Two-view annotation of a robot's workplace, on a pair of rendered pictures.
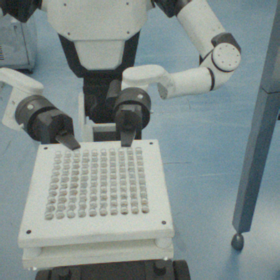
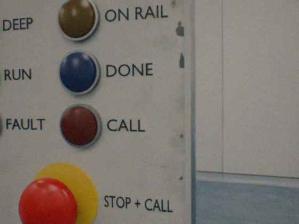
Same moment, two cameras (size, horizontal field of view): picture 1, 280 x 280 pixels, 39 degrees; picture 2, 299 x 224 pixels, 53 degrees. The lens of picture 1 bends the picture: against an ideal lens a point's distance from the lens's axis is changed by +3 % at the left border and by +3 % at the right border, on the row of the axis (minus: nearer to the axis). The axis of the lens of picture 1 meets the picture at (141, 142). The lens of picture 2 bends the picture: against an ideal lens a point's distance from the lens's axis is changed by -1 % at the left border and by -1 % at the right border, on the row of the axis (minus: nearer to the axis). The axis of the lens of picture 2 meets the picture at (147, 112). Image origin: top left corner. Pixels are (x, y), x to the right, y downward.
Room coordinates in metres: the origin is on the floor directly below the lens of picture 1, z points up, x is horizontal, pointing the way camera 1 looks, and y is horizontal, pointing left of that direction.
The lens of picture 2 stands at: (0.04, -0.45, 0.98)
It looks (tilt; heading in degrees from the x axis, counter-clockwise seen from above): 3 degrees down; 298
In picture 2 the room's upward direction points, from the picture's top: 1 degrees counter-clockwise
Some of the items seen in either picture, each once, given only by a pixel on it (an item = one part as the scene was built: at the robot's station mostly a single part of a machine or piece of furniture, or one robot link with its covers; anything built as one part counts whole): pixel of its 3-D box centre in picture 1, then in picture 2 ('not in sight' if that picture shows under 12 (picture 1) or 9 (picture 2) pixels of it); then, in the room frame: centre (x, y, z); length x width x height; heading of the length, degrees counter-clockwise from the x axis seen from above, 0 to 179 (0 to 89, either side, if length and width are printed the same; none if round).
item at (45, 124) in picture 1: (49, 128); not in sight; (0.72, 0.20, 1.00); 0.12 x 0.10 x 0.13; 37
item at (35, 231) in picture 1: (99, 185); not in sight; (0.53, 0.08, 1.00); 0.25 x 0.24 x 0.02; 94
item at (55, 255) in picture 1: (100, 204); not in sight; (0.53, 0.08, 0.95); 0.24 x 0.24 x 0.02; 4
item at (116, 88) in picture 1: (129, 99); not in sight; (0.87, 0.03, 0.98); 0.11 x 0.11 x 0.11; 87
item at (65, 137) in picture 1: (69, 139); not in sight; (0.65, 0.15, 1.02); 0.06 x 0.03 x 0.02; 37
